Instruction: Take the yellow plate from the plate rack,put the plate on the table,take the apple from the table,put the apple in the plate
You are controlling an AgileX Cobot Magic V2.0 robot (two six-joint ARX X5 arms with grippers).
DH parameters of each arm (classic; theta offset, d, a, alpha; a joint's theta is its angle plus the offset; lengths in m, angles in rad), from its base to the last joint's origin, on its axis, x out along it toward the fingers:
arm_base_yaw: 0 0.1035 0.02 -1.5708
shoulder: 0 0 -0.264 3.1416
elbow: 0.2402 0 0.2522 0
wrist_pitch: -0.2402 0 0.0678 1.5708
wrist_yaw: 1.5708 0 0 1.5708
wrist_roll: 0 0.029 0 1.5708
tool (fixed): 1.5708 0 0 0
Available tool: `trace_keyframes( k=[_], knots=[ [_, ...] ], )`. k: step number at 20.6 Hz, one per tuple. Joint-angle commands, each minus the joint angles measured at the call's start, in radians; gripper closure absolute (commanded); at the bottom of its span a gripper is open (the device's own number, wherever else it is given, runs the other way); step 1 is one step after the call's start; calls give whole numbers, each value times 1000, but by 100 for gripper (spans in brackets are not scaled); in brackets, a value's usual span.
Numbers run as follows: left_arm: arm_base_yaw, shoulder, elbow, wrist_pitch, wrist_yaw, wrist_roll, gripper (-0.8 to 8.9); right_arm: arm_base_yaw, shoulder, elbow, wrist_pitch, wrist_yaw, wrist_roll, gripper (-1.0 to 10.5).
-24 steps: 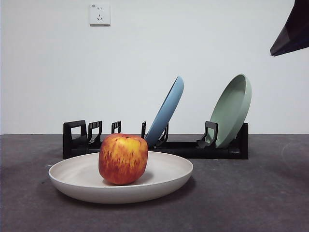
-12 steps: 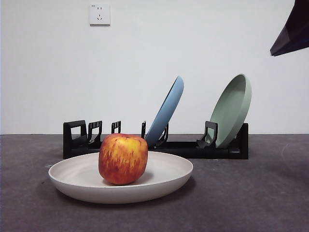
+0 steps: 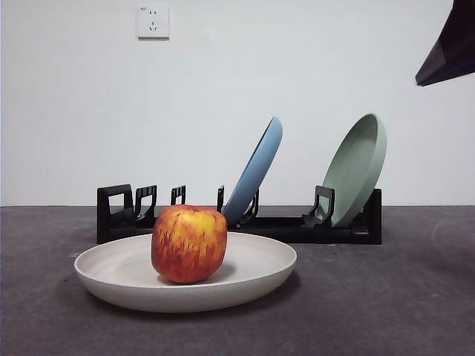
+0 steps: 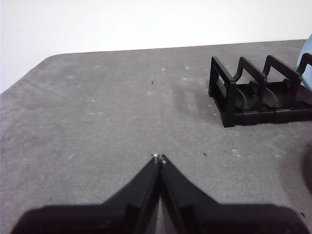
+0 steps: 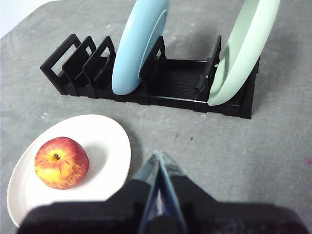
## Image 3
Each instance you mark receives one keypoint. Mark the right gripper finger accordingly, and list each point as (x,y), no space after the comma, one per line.
(452,48)

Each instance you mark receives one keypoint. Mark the cream round plate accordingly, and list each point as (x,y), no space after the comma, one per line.
(259,267)

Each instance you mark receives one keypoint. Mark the red yellow apple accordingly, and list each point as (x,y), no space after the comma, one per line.
(189,244)

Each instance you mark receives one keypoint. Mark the green round plate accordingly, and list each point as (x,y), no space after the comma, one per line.
(352,167)

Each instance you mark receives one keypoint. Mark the blue round plate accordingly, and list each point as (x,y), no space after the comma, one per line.
(256,170)

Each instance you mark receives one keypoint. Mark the black plate rack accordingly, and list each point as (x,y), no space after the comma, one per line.
(297,233)

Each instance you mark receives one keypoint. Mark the white wall socket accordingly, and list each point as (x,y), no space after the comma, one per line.
(153,22)

